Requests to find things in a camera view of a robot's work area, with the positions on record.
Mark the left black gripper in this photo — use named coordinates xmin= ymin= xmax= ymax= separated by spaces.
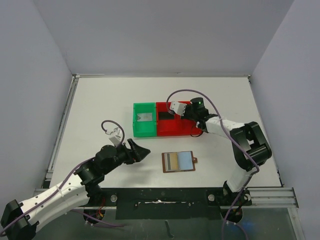
xmin=103 ymin=138 xmax=150 ymax=175

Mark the brown leather card holder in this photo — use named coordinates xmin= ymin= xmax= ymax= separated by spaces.
xmin=161 ymin=151 xmax=198 ymax=173

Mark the gold card with grey stripe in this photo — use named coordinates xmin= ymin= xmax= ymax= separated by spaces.
xmin=165 ymin=152 xmax=179 ymax=172

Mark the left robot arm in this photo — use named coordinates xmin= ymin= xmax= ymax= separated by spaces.
xmin=0 ymin=138 xmax=151 ymax=240

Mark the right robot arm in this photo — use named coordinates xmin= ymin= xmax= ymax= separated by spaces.
xmin=177 ymin=97 xmax=272 ymax=205

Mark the black card in red bin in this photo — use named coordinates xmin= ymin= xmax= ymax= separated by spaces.
xmin=158 ymin=111 xmax=175 ymax=121

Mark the silver card in green bin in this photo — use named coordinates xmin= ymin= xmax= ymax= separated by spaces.
xmin=136 ymin=112 xmax=153 ymax=122

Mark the middle red plastic bin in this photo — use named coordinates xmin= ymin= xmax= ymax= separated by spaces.
xmin=155 ymin=102 xmax=179 ymax=137

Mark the green plastic bin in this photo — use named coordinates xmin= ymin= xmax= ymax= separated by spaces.
xmin=132 ymin=102 xmax=157 ymax=138

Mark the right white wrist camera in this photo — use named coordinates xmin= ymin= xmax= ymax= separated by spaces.
xmin=169 ymin=101 xmax=187 ymax=116

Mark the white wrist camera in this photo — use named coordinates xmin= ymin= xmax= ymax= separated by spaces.
xmin=105 ymin=127 xmax=123 ymax=147
xmin=169 ymin=101 xmax=187 ymax=116

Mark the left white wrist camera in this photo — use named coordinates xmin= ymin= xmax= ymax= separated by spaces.
xmin=105 ymin=127 xmax=123 ymax=147

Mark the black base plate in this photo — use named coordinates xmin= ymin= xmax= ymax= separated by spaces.
xmin=82 ymin=186 xmax=251 ymax=221

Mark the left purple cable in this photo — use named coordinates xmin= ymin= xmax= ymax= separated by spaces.
xmin=0 ymin=120 xmax=126 ymax=237

